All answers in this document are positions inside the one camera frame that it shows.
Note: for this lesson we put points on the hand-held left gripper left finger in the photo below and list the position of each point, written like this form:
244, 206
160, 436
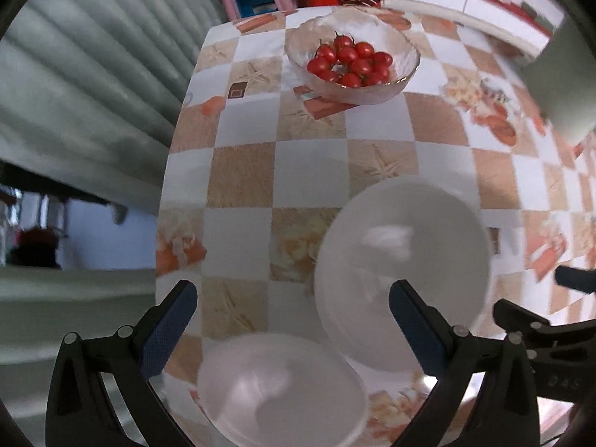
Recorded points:
170, 330

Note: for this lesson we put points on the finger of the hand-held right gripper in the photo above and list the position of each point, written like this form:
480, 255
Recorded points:
517, 312
575, 278

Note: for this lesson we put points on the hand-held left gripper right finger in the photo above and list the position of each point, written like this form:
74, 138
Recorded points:
416, 330

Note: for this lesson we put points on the large white bowl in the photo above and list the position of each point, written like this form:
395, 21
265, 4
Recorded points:
372, 242

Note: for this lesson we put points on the small white bowl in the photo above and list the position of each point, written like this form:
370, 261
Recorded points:
279, 391

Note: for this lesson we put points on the green plate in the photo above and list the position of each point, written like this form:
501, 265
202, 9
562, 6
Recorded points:
558, 88

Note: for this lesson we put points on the checkered printed tablecloth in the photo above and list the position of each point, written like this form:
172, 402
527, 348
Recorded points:
242, 181

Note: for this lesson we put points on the clear glass bowl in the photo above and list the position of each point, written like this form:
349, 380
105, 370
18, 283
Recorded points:
396, 84

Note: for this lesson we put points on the pile of cherry tomatoes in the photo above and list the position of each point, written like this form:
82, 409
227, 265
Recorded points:
349, 56

